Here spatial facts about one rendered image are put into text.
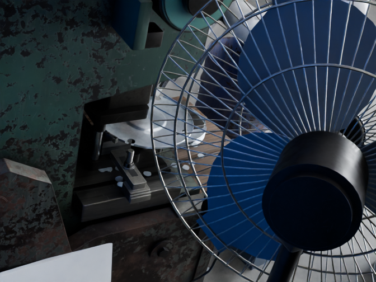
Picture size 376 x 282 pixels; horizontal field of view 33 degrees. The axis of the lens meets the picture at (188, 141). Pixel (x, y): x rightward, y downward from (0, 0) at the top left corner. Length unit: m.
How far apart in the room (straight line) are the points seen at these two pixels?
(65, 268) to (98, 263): 0.10
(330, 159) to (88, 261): 1.03
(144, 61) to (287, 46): 0.62
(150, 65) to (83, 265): 0.58
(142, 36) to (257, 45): 0.44
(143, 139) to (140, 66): 0.35
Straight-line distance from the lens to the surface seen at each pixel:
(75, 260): 1.72
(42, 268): 1.69
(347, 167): 0.84
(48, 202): 1.55
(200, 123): 1.92
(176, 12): 1.32
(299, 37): 0.90
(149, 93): 1.73
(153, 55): 1.50
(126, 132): 1.81
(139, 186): 1.69
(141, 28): 1.32
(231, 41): 3.21
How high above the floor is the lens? 1.83
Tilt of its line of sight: 35 degrees down
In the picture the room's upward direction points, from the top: 14 degrees clockwise
